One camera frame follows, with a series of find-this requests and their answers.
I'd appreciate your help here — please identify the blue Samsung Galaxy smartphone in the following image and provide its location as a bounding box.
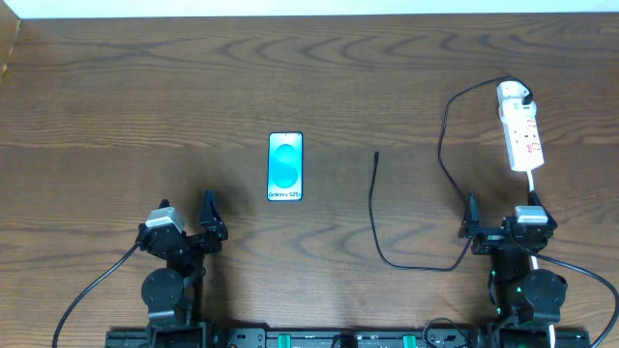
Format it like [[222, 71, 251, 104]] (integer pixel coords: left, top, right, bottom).
[[267, 131, 304, 202]]

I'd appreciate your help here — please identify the black USB charging cable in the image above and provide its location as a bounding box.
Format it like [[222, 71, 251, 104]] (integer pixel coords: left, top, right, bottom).
[[368, 75, 535, 273]]

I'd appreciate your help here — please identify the white USB charger plug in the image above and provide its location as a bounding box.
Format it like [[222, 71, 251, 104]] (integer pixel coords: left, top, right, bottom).
[[496, 79, 534, 105]]

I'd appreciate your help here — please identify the white power strip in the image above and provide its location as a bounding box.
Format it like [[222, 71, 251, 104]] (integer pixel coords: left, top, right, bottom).
[[498, 98, 545, 172]]

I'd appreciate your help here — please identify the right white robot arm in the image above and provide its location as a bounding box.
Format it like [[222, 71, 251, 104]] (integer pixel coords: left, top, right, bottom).
[[458, 191, 567, 347]]

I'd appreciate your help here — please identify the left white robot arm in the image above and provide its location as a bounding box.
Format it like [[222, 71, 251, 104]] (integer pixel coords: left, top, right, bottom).
[[135, 190, 228, 347]]

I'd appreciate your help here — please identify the cardboard box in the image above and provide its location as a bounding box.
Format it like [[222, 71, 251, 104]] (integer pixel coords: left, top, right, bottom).
[[0, 0, 21, 77]]

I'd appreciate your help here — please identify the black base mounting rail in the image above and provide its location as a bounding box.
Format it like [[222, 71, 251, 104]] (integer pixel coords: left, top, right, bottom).
[[104, 327, 592, 348]]

